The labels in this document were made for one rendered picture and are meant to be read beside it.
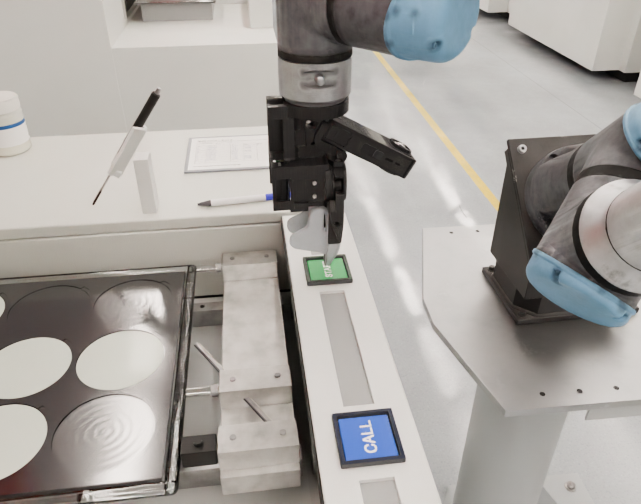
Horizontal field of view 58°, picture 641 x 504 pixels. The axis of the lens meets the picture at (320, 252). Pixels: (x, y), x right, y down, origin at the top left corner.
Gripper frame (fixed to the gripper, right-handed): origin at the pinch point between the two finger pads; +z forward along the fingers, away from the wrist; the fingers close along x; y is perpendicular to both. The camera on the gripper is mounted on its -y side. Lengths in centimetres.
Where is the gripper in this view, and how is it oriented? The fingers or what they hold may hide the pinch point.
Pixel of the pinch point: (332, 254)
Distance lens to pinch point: 72.0
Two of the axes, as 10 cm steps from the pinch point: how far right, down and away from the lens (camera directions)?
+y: -9.9, 0.7, -1.1
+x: 1.3, 5.5, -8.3
